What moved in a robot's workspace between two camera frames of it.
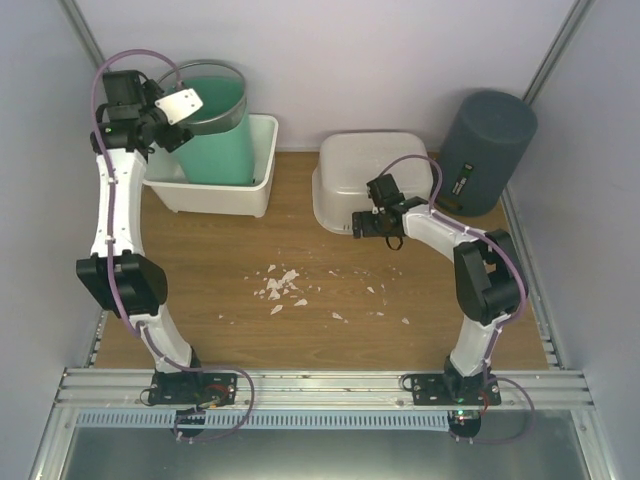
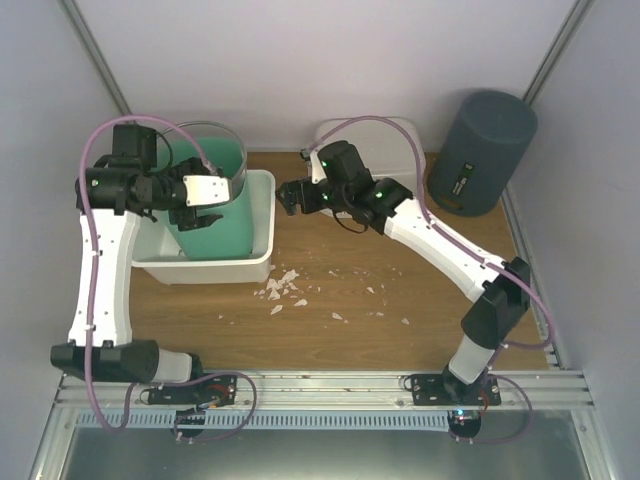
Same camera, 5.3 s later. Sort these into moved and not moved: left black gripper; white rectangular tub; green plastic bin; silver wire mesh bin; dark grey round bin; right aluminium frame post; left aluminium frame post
Moved: green plastic bin; silver wire mesh bin; left black gripper; white rectangular tub
Not moved: dark grey round bin; right aluminium frame post; left aluminium frame post
